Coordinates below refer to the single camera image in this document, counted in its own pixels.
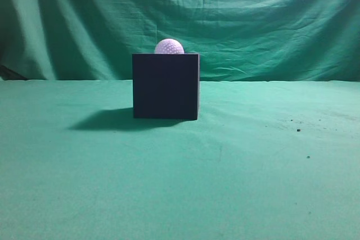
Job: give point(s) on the white dimpled golf ball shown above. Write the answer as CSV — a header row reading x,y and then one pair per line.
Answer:
x,y
169,46

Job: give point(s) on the green table cloth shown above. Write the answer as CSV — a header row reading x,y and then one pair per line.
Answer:
x,y
264,160

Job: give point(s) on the green backdrop cloth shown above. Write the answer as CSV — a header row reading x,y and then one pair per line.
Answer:
x,y
238,40

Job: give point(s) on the dark blue cube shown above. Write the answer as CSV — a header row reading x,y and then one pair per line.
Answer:
x,y
166,86

